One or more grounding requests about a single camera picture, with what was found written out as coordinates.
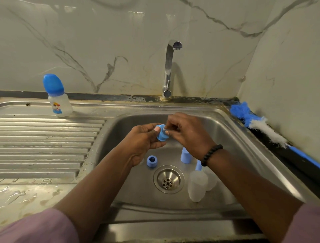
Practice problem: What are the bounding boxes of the person's right hand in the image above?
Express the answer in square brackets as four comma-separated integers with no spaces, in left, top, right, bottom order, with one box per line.
[164,112,217,161]

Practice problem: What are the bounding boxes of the person's left hand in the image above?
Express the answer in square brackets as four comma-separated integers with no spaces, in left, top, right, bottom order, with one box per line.
[117,123,168,168]

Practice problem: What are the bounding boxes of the translucent bottle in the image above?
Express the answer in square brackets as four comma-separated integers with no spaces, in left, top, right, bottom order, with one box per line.
[187,169,209,203]
[202,168,219,191]

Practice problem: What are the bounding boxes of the translucent bottle front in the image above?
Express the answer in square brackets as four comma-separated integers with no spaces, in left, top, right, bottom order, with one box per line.
[187,169,209,203]

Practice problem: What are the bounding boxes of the cartoon print baby bottle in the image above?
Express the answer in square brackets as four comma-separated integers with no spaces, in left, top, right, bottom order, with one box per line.
[43,73,74,118]

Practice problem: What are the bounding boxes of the person's right forearm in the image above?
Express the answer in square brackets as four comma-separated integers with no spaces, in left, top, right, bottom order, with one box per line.
[205,149,306,243]

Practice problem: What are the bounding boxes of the person's left forearm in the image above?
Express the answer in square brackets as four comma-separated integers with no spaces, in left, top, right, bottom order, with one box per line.
[67,150,138,236]

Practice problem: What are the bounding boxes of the blue and white bottle brush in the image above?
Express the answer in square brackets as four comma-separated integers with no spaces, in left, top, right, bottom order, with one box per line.
[230,102,320,168]

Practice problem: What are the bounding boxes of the metal sink drain strainer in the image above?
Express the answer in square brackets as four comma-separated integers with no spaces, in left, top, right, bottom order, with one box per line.
[153,165,186,194]

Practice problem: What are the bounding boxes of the chrome sink faucet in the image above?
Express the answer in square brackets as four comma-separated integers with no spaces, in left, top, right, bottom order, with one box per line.
[161,40,183,99]

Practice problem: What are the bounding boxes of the stainless steel sink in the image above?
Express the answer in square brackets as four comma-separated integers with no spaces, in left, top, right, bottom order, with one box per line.
[0,98,320,243]

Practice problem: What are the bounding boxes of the pink shirt sleeve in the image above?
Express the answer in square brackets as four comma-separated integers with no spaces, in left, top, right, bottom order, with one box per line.
[285,203,320,243]
[0,208,81,243]

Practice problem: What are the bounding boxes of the black bead bracelet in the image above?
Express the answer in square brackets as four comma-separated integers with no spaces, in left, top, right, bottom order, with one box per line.
[201,144,224,167]

